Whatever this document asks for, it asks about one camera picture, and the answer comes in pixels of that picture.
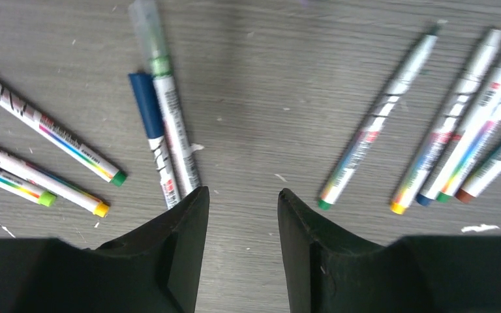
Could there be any blue capped marker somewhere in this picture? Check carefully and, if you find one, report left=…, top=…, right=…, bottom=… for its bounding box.
left=128, top=72, right=181, bottom=209

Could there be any yellow capped marker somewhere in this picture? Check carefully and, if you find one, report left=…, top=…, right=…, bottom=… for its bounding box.
left=0, top=149, right=110, bottom=218

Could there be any orange capped marker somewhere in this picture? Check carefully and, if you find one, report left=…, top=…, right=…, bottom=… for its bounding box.
left=0, top=168, right=57, bottom=207

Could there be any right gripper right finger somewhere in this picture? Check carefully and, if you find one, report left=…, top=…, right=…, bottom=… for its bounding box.
left=277, top=188, right=501, bottom=312

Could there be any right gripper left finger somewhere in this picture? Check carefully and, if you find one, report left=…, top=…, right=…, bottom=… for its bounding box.
left=0, top=186, right=209, bottom=312

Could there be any clear capped green marker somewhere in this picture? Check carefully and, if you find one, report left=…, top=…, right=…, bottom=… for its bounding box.
left=129, top=1, right=201, bottom=197

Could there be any brown capped marker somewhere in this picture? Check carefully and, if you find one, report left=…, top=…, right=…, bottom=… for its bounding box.
left=0, top=82, right=127, bottom=186

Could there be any magenta capped marker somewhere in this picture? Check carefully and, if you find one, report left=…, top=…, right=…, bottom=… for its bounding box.
left=455, top=144, right=501, bottom=203

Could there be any purple capped marker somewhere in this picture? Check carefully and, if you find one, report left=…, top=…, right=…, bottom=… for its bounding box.
left=416, top=56, right=501, bottom=206

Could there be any dark green capped marker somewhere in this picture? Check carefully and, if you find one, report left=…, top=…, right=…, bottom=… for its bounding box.
left=436, top=100, right=501, bottom=203

